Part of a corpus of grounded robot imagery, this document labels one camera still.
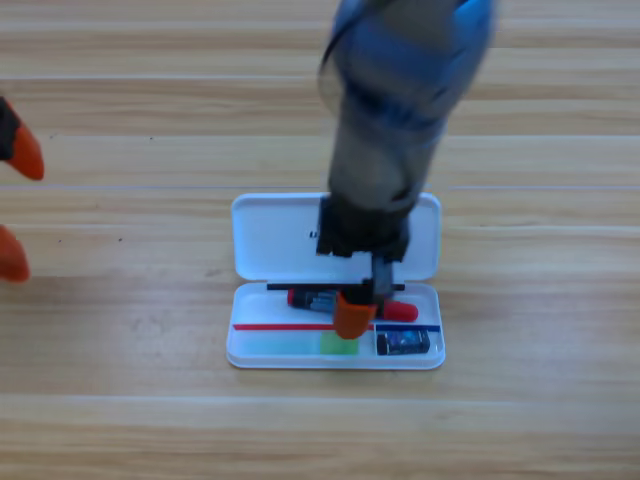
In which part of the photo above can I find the black sleeved eraser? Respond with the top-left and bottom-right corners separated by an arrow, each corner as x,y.
375,328 -> 432,357

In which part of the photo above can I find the white Unitree pencil case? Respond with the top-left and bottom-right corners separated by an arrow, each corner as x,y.
225,192 -> 446,371

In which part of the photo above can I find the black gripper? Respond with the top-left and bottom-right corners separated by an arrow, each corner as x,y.
314,192 -> 414,341

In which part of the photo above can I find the red black marker pen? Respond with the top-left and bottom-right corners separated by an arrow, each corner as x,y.
286,287 -> 419,322

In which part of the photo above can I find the green white glue stick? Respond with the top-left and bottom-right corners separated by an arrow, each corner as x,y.
239,332 -> 361,356

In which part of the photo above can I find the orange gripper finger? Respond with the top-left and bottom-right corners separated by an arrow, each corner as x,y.
0,223 -> 31,284
0,96 -> 46,182

